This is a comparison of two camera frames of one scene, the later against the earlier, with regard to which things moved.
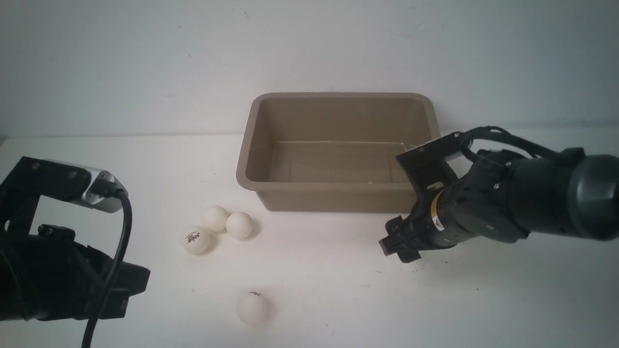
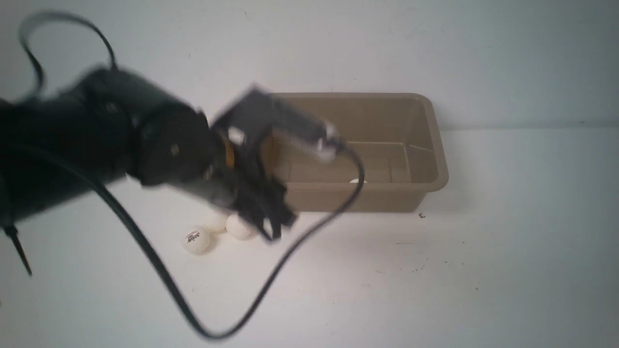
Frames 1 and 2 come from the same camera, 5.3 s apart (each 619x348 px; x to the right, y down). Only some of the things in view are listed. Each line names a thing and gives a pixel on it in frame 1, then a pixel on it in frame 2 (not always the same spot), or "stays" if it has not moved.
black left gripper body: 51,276 to 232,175
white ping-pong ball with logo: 195,239 stays
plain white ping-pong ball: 239,225 stays
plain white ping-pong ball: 214,218 stays
